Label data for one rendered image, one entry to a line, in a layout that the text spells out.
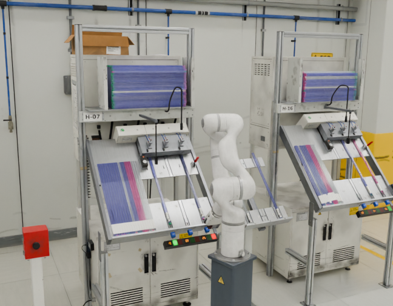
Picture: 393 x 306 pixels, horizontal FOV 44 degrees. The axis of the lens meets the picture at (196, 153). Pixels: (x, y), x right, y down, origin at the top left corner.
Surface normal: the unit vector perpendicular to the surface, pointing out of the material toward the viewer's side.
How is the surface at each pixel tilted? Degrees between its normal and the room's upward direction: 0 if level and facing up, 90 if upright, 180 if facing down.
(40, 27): 90
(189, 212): 42
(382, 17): 90
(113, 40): 76
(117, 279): 90
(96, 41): 80
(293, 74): 90
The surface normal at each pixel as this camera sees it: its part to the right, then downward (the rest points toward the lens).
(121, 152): 0.29, -0.60
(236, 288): 0.69, 0.15
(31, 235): 0.41, 0.18
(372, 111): -0.91, 0.07
